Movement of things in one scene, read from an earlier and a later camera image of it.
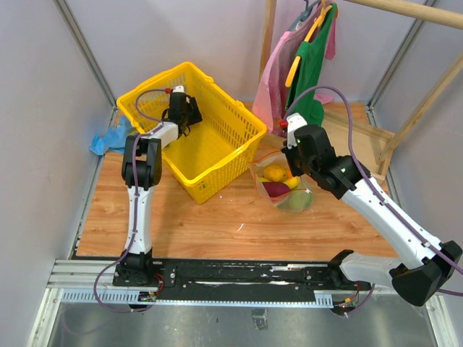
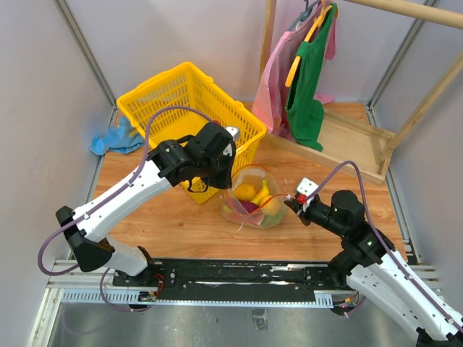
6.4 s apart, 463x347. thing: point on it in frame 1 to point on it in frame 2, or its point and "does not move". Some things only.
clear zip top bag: x=275 y=179 to x=255 y=198
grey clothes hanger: x=303 y=16 does not move
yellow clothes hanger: x=325 y=9 does not move
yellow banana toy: x=292 y=183 to x=263 y=195
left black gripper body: x=192 y=116 to x=215 y=172
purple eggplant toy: x=274 y=189 to x=249 y=206
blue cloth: x=115 y=138 does not move
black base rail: x=234 y=276 does not move
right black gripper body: x=299 y=165 to x=317 y=212
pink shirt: x=270 y=97 does not move
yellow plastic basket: x=210 y=153 does not move
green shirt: x=311 y=59 does not move
